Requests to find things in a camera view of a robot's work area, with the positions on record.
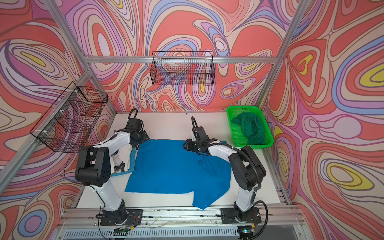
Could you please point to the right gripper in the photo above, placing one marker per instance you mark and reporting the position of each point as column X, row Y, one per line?
column 189, row 147

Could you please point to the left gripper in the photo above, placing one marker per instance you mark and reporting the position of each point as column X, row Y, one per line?
column 145, row 137

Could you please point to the blue t-shirt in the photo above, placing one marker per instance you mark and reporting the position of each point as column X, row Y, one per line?
column 165, row 167

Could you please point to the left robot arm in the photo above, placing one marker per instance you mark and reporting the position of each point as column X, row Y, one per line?
column 94, row 170

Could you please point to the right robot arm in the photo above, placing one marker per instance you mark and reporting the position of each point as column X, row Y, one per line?
column 246, row 167

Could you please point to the teal folded t-shirt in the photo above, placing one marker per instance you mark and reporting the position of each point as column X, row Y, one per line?
column 132, row 163

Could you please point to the green plastic basket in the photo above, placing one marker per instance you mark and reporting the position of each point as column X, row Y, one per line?
column 239, row 139

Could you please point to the dark green t-shirt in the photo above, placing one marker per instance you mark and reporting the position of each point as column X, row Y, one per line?
column 251, row 127

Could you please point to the black wire basket back wall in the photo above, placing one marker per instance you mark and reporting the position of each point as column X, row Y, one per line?
column 183, row 68

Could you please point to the black wire basket wall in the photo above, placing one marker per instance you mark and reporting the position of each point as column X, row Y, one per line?
column 79, row 117
column 183, row 68

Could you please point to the black wire basket left wall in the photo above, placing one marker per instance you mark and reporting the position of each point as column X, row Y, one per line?
column 79, row 117

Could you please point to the aluminium frame left post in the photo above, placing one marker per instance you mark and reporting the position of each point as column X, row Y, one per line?
column 43, row 131

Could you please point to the aluminium frame post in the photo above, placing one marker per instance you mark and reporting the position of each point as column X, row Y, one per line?
column 43, row 131
column 293, row 26

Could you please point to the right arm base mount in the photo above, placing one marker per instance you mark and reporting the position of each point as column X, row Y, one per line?
column 236, row 216

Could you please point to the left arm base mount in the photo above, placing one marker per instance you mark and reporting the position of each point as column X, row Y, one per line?
column 132, row 217

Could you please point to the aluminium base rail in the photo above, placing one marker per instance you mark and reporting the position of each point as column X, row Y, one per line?
column 284, row 223

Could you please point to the aluminium frame right post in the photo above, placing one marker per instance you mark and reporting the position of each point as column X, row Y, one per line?
column 293, row 26

